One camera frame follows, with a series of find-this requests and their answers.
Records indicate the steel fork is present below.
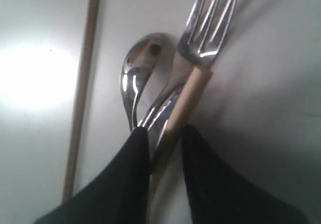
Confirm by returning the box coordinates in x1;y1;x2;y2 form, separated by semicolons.
139;0;237;157

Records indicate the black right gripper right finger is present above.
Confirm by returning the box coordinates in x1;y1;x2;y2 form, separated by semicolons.
181;125;306;223

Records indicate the steel spoon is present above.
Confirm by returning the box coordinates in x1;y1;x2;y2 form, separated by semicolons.
119;33;165;131

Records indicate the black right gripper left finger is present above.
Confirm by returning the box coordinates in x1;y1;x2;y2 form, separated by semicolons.
35;127;150;223

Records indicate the wooden chopstick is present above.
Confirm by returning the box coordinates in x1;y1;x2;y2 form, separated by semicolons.
61;0;100;203
146;67;213;223

